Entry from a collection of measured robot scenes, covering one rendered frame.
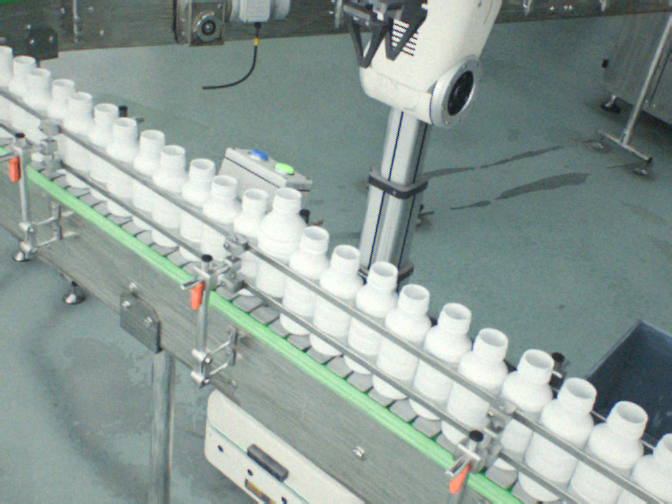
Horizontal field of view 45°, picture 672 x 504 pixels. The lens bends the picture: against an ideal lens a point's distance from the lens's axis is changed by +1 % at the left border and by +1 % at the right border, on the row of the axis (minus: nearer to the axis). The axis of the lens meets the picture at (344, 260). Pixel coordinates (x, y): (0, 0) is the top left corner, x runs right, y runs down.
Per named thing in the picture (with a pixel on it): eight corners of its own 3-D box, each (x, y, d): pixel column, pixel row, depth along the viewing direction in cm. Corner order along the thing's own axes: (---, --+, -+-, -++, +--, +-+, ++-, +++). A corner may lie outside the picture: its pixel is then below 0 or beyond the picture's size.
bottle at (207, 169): (210, 267, 130) (216, 176, 121) (174, 259, 131) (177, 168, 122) (220, 247, 135) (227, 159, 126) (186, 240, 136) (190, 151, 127)
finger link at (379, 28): (403, 70, 114) (417, 2, 109) (371, 79, 109) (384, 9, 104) (366, 53, 117) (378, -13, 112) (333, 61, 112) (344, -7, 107)
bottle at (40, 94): (45, 146, 155) (39, 63, 146) (69, 156, 153) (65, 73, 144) (20, 156, 150) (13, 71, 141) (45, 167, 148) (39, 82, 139)
